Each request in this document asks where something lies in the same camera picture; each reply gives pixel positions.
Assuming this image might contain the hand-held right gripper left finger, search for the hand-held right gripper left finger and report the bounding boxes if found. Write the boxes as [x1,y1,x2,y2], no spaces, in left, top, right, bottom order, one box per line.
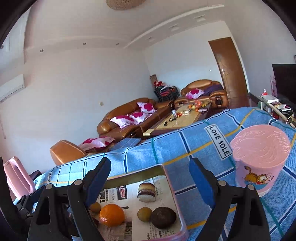
[27,157,112,241]

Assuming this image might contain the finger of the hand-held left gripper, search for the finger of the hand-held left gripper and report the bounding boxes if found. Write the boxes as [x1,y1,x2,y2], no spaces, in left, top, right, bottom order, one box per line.
[13,187,47,215]

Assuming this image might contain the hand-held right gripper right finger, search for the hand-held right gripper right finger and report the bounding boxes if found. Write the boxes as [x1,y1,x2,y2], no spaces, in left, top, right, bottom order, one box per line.
[188,158,271,241]

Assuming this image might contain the pink tin box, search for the pink tin box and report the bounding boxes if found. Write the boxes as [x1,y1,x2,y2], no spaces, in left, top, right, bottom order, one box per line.
[89,163,189,241]

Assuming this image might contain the large orange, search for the large orange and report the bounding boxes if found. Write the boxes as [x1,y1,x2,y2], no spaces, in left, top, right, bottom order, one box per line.
[99,204,125,227]

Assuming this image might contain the layered chocolate snack cake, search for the layered chocolate snack cake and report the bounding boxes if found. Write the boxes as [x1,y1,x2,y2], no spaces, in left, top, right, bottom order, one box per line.
[137,182,156,202]

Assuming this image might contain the pink electric kettle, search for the pink electric kettle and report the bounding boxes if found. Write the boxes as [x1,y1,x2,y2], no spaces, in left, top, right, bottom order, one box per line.
[3,156,37,201]

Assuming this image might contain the newspaper sheet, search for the newspaper sheet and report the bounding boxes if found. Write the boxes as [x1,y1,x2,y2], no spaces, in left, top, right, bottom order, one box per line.
[92,176,181,237]

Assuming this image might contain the pink floral cloth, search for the pink floral cloth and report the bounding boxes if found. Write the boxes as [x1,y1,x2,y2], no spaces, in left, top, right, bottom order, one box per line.
[79,137,115,152]

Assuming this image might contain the brown leather seat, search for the brown leather seat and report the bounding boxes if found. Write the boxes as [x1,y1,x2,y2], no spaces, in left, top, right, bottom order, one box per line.
[50,140,87,166]

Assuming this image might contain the blue plaid tablecloth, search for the blue plaid tablecloth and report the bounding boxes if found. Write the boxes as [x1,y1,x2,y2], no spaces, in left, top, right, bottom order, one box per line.
[33,107,296,241]

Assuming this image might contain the brown leather sofa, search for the brown leather sofa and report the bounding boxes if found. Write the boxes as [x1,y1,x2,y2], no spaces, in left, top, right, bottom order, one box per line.
[97,97,174,137]

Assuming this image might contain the white pink floral pillow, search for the white pink floral pillow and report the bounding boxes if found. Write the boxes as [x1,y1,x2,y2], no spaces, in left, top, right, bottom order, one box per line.
[110,115,136,129]
[136,102,158,114]
[129,111,152,124]
[186,88,205,99]

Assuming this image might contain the pink cartoon cat cup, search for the pink cartoon cat cup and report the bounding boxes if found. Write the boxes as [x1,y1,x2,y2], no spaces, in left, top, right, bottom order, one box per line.
[230,125,291,197]

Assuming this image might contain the wooden coffee table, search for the wooden coffee table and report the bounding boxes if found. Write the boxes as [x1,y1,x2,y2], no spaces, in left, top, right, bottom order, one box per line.
[143,100,213,137]

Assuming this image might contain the purple blanket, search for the purple blanket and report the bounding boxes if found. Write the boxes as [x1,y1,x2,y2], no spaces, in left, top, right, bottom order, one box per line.
[205,84,223,93]

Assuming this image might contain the stacked dark chairs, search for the stacked dark chairs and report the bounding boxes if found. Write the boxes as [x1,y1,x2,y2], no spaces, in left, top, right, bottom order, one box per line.
[154,85,181,102]

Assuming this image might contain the brown leather armchair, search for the brown leather armchair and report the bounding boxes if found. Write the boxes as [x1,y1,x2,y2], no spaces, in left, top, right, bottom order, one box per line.
[174,79,229,109]

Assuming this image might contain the television stand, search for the television stand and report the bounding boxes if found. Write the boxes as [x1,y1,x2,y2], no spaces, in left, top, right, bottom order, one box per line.
[248,93,296,128]

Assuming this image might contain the white air conditioner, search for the white air conditioner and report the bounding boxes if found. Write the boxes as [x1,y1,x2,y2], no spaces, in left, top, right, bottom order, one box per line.
[0,74,25,102]

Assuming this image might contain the brown wooden door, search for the brown wooden door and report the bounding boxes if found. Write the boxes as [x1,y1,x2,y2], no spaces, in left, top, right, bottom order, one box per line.
[208,37,249,108]

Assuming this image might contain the black television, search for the black television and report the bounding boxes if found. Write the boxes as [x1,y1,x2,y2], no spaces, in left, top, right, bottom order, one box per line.
[272,63,296,105]

